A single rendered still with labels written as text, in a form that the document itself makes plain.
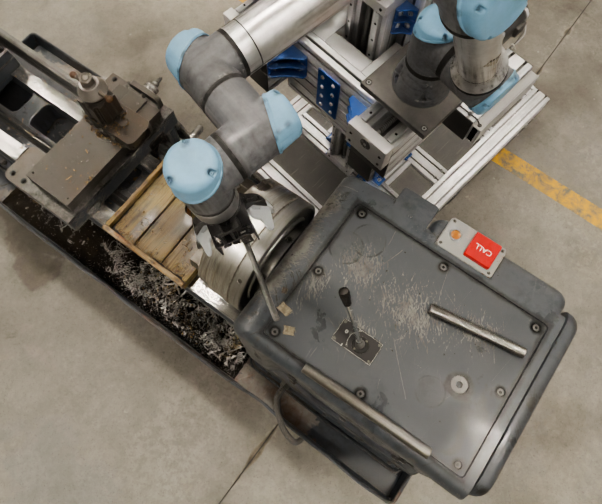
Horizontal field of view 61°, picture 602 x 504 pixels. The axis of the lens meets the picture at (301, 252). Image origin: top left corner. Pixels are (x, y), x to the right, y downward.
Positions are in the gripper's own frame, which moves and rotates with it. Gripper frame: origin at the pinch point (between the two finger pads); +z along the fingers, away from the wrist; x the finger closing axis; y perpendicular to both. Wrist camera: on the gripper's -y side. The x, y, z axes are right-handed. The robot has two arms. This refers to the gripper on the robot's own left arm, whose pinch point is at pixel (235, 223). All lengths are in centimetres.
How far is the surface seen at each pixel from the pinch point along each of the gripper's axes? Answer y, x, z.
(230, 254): 1.3, -4.7, 14.1
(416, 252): 17.1, 32.2, 12.8
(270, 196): -8.1, 8.4, 15.8
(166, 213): -27, -21, 47
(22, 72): -94, -50, 51
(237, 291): 8.6, -6.7, 18.5
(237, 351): 16, -21, 77
